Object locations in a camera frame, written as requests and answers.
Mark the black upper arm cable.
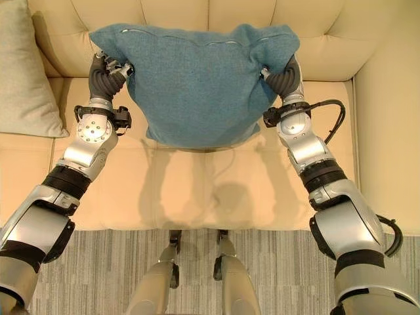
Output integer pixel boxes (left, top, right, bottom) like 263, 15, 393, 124
375, 214, 404, 257

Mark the grey fabric cushion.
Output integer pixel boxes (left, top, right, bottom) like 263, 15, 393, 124
0, 0, 70, 138

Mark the cream leather sofa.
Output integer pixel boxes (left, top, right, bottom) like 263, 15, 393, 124
0, 0, 420, 236

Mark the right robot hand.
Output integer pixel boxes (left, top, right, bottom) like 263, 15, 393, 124
259, 54, 303, 98

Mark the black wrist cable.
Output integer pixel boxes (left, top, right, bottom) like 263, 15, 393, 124
307, 99, 347, 144

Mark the blue knitted cushion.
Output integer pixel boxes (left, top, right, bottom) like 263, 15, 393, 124
89, 23, 301, 148

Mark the grey striped carpet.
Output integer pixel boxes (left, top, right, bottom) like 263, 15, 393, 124
12, 228, 420, 315

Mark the right silver robot leg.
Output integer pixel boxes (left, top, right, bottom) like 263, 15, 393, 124
213, 228, 262, 315

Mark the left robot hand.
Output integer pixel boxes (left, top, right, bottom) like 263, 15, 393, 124
89, 50, 135, 100

